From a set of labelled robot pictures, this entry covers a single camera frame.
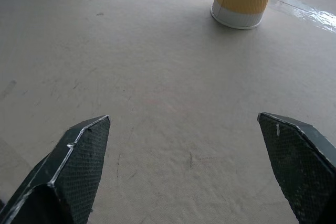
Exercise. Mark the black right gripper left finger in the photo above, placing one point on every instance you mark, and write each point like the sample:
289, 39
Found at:
71, 174

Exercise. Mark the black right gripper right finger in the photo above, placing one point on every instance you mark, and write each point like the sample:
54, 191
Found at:
296, 166

